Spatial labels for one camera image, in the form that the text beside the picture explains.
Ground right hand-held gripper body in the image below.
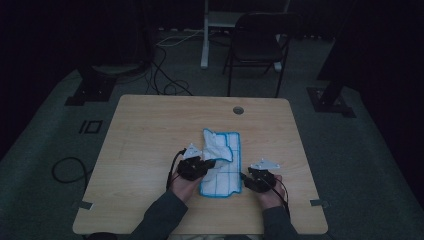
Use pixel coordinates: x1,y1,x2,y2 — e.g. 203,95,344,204
247,158,281,193

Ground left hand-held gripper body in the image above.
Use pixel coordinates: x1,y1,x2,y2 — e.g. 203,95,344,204
176,142,205,182

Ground white cloth with blue edge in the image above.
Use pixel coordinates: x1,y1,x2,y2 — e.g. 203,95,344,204
198,127,243,199

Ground person's right hand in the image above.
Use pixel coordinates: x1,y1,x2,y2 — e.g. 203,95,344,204
255,173,288,211

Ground person's left hand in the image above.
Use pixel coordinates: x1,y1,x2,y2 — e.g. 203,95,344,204
167,172,203,204

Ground grey tape strip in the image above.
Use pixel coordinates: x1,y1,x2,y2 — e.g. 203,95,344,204
309,198,330,209
77,199,94,211

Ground black stand with square base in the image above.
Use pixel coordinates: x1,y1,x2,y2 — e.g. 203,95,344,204
64,64,118,107
306,0,358,119

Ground round grey stand base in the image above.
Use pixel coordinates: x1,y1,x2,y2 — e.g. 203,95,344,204
92,62,149,77

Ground black folding chair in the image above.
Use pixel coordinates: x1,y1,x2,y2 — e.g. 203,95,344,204
222,12,303,99

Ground left hand-held gripper cable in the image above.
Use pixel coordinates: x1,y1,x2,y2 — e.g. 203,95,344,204
165,147,188,193

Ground hand-held gripper cable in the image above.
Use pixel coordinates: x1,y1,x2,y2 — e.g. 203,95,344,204
165,147,188,193
262,175,292,219

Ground right hand-held gripper cable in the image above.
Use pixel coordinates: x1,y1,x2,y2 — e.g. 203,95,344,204
262,175,292,219

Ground tangled black floor cables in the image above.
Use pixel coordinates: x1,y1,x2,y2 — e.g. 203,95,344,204
144,45,195,97

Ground white floor cable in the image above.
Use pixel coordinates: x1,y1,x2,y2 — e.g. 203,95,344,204
155,28,205,48

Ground looped black floor cable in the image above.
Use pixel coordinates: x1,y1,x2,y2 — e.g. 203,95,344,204
51,156,94,190

